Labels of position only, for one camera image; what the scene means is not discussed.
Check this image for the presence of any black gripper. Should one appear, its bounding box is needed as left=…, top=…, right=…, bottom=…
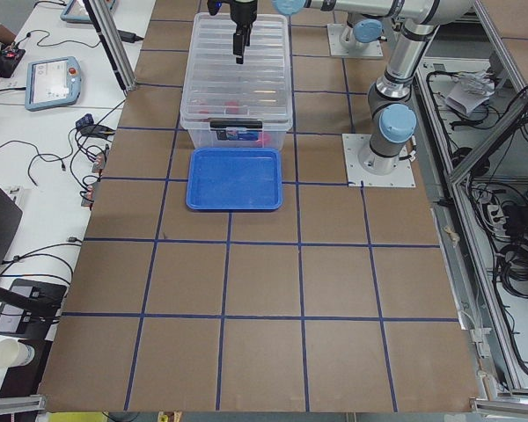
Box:
left=207, top=0, right=258, bottom=64

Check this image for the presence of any clear plastic box lid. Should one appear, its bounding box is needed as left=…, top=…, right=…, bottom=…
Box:
left=180, top=12, right=291, bottom=122

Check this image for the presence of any clear plastic storage box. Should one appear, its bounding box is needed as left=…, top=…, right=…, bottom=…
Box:
left=179, top=12, right=294, bottom=149

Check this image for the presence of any red block pile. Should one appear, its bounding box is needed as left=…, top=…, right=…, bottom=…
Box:
left=193, top=100, right=271, bottom=148

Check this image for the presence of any blue plastic tray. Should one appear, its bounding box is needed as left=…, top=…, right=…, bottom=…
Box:
left=186, top=148, right=283, bottom=212

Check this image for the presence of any black power adapter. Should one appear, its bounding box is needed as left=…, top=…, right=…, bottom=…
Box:
left=118, top=30, right=143, bottom=43

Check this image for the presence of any blue teach pendant far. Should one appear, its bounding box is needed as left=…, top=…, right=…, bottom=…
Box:
left=60, top=0, right=91, bottom=24

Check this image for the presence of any blue teach pendant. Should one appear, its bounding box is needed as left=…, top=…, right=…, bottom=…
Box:
left=25, top=56, right=82, bottom=112
left=60, top=0, right=91, bottom=24

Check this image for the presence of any blue teach pendant near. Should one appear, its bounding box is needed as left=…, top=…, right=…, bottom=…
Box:
left=25, top=56, right=82, bottom=112

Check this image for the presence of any white paper cup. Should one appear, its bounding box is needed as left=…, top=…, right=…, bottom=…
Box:
left=0, top=338, right=35, bottom=369

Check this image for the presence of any black box latch handle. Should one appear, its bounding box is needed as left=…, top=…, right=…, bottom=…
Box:
left=209, top=120, right=263, bottom=130

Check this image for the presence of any aluminium frame post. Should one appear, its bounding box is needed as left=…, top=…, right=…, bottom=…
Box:
left=84, top=0, right=136, bottom=93

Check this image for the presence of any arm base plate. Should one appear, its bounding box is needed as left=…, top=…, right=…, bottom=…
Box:
left=342, top=134, right=416, bottom=188
left=327, top=19, right=383, bottom=60

